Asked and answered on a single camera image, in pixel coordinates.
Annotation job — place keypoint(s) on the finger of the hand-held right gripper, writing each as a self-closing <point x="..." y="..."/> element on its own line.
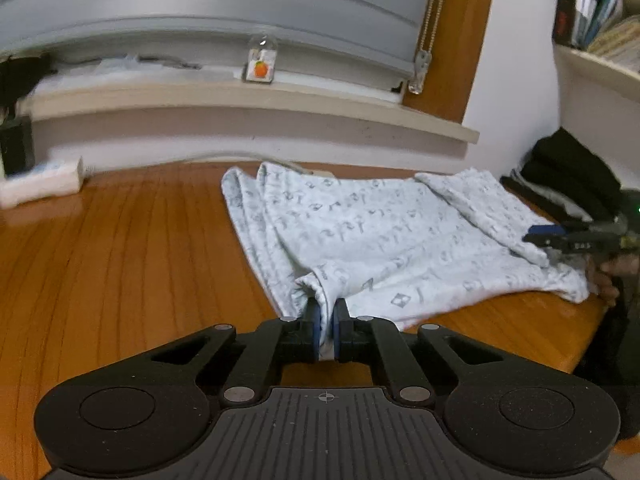
<point x="575" y="246"/>
<point x="540" y="232"/>

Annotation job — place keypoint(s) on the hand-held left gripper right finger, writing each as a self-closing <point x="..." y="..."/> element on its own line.
<point x="340" y="325"/>

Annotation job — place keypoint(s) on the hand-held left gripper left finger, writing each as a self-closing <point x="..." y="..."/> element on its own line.
<point x="314" y="325"/>

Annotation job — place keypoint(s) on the white patterned pants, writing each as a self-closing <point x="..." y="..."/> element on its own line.
<point x="375" y="230"/>

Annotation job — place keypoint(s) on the person's right hand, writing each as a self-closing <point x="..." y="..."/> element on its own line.
<point x="607" y="272"/>

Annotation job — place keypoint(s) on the beige window sill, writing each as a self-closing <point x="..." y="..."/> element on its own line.
<point x="250" y="105"/>

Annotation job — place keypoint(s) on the row of books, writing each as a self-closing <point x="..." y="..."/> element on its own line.
<point x="585" y="5"/>

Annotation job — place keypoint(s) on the glass jar orange label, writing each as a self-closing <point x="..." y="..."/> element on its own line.
<point x="261" y="67"/>

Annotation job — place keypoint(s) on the white power strip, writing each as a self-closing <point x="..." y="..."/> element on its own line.
<point x="40" y="182"/>

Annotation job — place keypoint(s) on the grey window blind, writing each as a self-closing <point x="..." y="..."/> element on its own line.
<point x="200" y="5"/>

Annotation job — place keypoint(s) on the white wall shelf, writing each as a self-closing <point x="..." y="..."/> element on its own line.
<point x="590" y="75"/>

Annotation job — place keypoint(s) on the wooden window frame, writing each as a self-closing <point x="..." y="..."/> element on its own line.
<point x="465" y="35"/>

